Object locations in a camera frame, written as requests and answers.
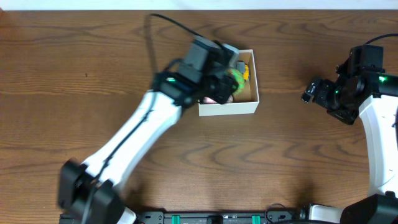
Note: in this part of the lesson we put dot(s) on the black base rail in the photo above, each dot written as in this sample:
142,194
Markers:
370,210

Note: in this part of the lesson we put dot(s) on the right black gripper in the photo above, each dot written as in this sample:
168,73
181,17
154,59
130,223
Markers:
315,91

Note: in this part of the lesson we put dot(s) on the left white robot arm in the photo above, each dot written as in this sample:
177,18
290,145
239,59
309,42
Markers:
90,191

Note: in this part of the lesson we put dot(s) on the green number ball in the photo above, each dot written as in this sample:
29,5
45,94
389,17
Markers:
239,78

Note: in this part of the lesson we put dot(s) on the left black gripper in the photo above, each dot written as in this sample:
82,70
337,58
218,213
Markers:
226,88

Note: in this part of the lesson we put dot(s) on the white cardboard box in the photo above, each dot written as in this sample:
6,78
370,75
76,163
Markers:
245,102

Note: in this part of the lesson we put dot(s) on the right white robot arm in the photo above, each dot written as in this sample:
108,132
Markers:
371,97

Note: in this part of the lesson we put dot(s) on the yellow grey toy truck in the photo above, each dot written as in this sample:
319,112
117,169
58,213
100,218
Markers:
243,68

